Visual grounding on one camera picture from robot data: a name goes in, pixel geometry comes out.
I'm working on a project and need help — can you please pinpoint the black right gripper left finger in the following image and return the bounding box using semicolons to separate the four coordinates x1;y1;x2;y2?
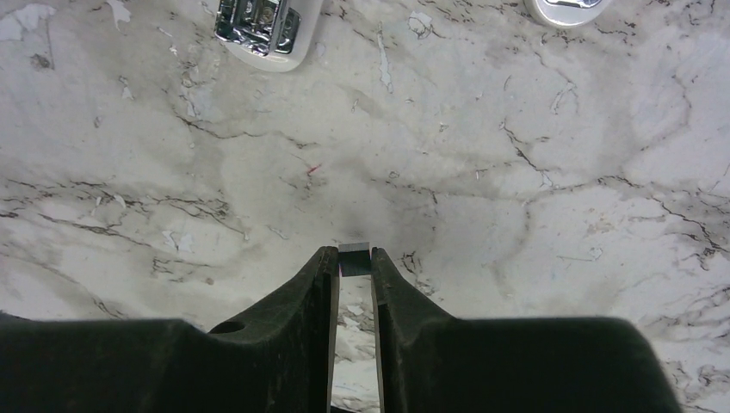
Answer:
1;247;339;412

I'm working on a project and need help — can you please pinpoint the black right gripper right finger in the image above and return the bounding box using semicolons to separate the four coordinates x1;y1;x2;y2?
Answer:
371;248;680;412

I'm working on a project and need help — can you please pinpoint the grey staple strip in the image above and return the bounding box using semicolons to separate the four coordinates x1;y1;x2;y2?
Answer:
337;242;372;277

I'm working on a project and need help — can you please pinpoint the long white stapler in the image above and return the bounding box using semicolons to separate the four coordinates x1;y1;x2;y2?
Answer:
214;0;324;72

